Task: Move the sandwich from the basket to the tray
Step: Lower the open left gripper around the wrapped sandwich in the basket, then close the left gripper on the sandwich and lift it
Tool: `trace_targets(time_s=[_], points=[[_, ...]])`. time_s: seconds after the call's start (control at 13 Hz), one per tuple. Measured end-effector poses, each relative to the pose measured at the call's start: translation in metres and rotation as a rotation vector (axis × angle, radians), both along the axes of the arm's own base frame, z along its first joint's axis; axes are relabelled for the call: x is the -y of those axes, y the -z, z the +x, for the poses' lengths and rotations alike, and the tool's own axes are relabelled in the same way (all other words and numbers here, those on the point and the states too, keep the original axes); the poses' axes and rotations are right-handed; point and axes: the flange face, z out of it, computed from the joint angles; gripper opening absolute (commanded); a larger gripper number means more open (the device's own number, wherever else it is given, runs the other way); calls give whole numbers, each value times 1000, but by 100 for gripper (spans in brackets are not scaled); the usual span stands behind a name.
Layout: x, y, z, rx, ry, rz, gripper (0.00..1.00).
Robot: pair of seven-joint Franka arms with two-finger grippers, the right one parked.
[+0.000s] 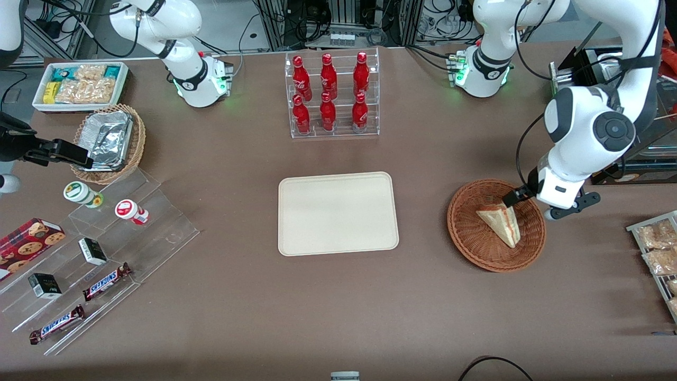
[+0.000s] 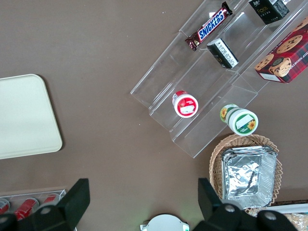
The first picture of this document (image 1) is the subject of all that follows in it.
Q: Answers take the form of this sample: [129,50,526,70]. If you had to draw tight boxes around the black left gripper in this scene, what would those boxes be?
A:
[502,179,539,208]

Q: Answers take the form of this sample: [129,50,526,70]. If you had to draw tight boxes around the triangular sandwich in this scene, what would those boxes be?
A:
[475,203,522,249]

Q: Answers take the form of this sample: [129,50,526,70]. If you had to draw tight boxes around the aluminium foil tray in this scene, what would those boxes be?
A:
[78,157,126,172]
[79,110,133,162]

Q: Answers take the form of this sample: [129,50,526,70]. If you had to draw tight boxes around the brown wicker basket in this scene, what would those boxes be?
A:
[447,179,547,274]

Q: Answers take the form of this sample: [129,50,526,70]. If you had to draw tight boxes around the light wicker basket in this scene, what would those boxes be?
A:
[70,104,147,185]

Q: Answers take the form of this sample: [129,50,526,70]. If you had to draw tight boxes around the tray of packaged snacks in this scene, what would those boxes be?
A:
[626,210,677,324]

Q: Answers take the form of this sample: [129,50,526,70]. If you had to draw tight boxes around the beige plastic tray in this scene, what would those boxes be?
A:
[278,171,400,257]

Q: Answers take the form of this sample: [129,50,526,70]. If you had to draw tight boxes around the green lid yogurt cup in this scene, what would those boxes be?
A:
[63,181,104,209]

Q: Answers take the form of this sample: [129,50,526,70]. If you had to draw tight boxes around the clear cracker bag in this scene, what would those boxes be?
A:
[55,78,115,105]
[74,64,107,81]

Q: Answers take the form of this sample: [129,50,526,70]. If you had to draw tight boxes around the red lid yogurt cup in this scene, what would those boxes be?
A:
[114,198,150,226]

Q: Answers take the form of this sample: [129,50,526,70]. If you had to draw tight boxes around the white rectangular snack bin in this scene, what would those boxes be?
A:
[32,61,131,115]

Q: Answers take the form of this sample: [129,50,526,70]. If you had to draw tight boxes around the red cookie box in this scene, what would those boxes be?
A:
[0,217,67,282]

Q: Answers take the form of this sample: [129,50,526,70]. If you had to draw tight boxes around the small black carton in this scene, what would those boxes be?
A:
[28,273,63,300]
[78,237,108,266]

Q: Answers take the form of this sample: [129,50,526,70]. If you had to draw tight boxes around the clear acrylic stepped stand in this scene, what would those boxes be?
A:
[0,168,201,357]

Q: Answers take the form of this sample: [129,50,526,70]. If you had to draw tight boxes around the brown Snickers bar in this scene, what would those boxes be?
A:
[82,262,133,303]
[29,304,86,346]

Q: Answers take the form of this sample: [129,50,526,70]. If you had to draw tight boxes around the black food warmer machine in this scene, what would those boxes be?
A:
[549,44,677,186]

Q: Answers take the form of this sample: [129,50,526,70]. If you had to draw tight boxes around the red cola bottle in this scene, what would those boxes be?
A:
[292,94,312,135]
[292,55,313,102]
[351,93,369,133]
[352,51,371,99]
[319,92,337,132]
[319,53,339,101]

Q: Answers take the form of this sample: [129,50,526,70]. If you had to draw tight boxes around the clear acrylic bottle rack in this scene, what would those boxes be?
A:
[285,48,381,140]

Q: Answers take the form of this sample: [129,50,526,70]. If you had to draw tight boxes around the black loose cable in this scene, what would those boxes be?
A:
[457,355,535,381]

